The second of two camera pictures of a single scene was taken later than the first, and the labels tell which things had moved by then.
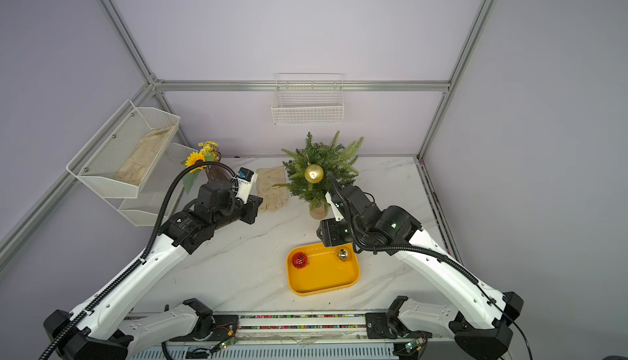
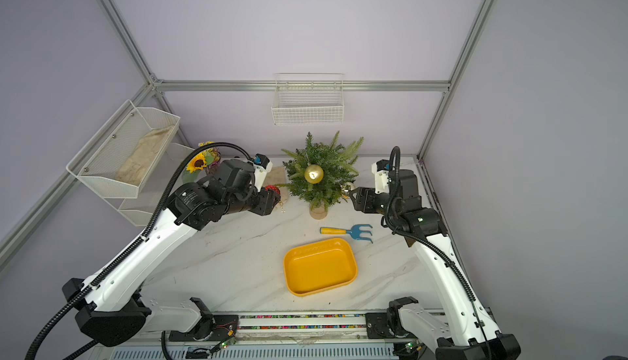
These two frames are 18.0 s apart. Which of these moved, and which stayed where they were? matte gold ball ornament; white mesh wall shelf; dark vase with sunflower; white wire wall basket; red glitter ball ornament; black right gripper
Moved: red glitter ball ornament; black right gripper
Stayed: white mesh wall shelf; white wire wall basket; dark vase with sunflower; matte gold ball ornament
